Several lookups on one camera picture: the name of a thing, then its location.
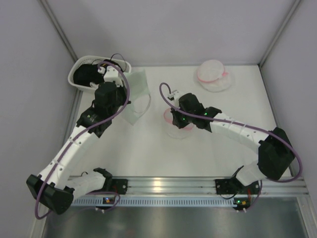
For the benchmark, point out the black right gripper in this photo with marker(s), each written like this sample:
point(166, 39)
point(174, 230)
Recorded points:
point(177, 121)

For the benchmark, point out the white mesh laundry bag front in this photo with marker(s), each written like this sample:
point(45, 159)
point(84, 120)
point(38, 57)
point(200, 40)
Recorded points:
point(172, 130)

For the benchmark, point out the mint green bra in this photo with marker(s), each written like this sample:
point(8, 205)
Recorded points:
point(140, 96)

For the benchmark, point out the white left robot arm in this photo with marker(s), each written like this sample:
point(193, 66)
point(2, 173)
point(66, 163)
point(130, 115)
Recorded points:
point(52, 187)

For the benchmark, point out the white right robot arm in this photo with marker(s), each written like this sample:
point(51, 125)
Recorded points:
point(272, 147)

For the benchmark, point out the white plastic laundry basket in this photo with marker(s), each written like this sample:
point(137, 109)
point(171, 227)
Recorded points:
point(92, 60)

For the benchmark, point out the black garment in basket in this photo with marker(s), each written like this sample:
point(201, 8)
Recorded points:
point(87, 74)

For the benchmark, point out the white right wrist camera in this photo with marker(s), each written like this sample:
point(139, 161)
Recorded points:
point(174, 97)

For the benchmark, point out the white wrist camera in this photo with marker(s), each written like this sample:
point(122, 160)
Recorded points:
point(174, 97)
point(110, 74)

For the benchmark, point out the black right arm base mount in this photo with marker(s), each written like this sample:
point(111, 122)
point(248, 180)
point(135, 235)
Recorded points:
point(231, 186)

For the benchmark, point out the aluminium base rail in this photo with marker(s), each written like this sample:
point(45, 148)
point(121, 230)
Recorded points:
point(204, 186)

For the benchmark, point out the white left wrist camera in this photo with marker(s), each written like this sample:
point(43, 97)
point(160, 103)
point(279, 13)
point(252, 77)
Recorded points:
point(110, 74)

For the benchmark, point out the grey slotted cable duct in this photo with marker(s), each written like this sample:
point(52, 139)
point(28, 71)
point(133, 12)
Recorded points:
point(126, 201)

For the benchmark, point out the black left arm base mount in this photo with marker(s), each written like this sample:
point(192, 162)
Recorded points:
point(113, 185)

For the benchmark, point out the aluminium corner post right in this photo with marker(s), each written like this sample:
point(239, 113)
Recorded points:
point(295, 5)

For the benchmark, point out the aluminium corner post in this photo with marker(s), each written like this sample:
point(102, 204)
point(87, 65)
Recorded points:
point(58, 28)
point(295, 5)

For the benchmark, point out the aluminium corner post left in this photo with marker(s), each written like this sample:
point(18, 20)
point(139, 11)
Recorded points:
point(58, 28)

